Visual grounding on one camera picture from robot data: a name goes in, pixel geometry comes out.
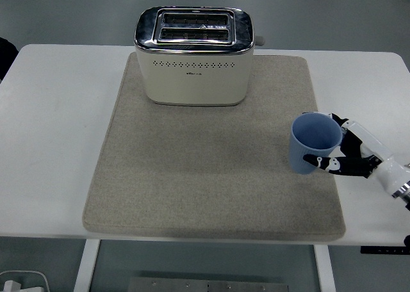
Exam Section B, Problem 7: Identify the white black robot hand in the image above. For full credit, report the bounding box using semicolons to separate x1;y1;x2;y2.
302;112;410;196

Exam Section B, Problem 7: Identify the blue ribbed water cup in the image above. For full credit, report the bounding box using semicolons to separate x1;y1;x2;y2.
289;111;343;175

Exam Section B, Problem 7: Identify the black table control panel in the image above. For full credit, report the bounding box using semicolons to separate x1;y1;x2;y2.
360;246;407;255

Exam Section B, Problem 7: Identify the white table leg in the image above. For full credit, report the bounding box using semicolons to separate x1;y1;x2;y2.
73;239;101;292
313;244;337;292

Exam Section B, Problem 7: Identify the beige felt table mat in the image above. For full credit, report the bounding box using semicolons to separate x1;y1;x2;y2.
82;53;347;241

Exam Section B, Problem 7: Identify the cream and chrome toaster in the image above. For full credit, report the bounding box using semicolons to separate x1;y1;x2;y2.
133;6;267;108

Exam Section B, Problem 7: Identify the person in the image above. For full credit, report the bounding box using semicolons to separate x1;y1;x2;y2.
0;37;19;82

